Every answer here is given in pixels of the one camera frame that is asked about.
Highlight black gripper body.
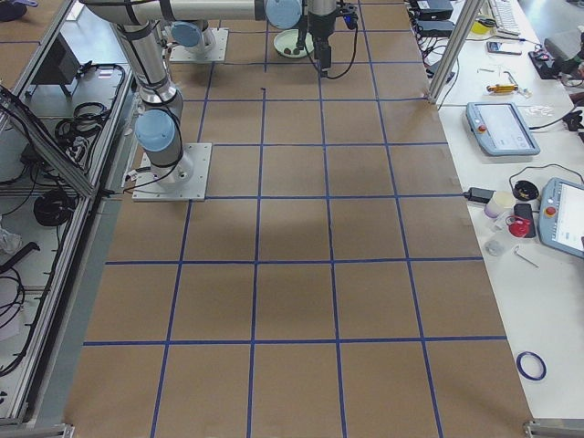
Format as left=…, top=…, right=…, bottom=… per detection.
left=313, top=35, right=332, bottom=72
left=296, top=22, right=308, bottom=45

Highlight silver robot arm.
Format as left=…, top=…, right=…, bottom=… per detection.
left=308, top=0, right=338, bottom=78
left=84, top=0, right=312, bottom=180

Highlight light green plate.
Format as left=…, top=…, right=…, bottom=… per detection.
left=274, top=29, right=314, bottom=58

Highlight smartphone on desk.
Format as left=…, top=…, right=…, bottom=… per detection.
left=485, top=41, right=522, bottom=56

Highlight far blue teach pendant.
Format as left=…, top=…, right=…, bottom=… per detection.
left=465, top=102, right=540, bottom=156

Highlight blue teach pendant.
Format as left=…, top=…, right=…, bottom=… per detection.
left=465, top=102, right=540, bottom=156
left=537, top=178, right=584, bottom=258

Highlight black power adapter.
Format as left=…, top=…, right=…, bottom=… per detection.
left=463, top=187, right=495, bottom=204

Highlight white paper cup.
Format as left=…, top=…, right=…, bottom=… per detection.
left=484, top=191, right=516, bottom=219

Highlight black small bowl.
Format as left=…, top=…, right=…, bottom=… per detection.
left=512, top=180, right=539, bottom=202

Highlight red round object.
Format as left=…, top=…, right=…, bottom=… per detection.
left=506, top=216, right=531, bottom=238

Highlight near blue teach pendant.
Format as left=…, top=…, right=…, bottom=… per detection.
left=537, top=178, right=584, bottom=258

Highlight blue tape roll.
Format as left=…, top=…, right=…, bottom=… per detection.
left=516, top=351, right=548, bottom=381

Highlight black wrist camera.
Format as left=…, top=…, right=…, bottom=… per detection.
left=339, top=3, right=359, bottom=30

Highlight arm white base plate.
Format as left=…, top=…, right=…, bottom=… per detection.
left=170, top=23, right=229, bottom=64
left=131, top=143, right=212, bottom=202

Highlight aluminium frame post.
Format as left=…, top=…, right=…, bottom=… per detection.
left=427, top=0, right=484, bottom=103

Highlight coiled black cables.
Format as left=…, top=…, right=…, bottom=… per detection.
left=34, top=186, right=74, bottom=229

